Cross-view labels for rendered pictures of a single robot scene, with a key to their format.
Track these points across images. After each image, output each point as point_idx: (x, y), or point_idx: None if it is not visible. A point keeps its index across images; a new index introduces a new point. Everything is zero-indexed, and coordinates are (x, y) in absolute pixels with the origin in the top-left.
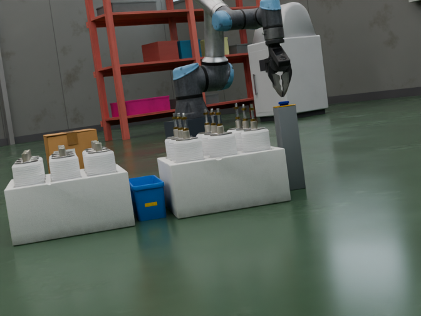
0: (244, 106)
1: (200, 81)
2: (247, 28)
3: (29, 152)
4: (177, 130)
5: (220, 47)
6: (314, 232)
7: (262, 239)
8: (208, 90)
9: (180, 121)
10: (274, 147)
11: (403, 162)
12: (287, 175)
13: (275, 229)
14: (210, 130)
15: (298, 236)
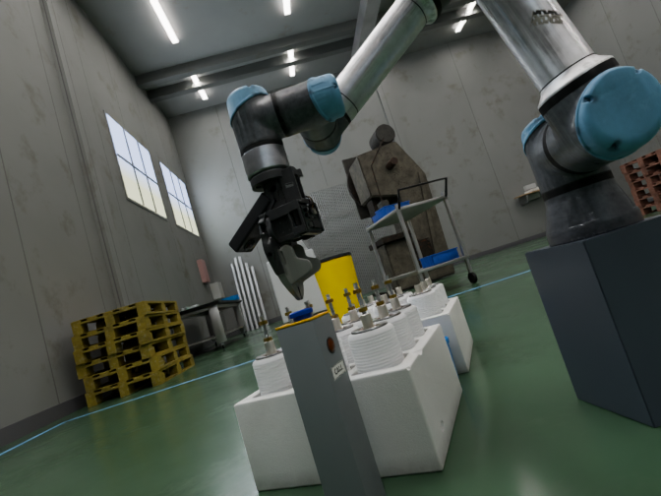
0: (305, 305)
1: (542, 162)
2: (315, 137)
3: (395, 288)
4: (390, 300)
5: (528, 67)
6: (121, 487)
7: (164, 462)
8: (582, 170)
9: (347, 300)
10: (277, 395)
11: None
12: (246, 450)
13: (171, 469)
14: (380, 316)
15: (131, 478)
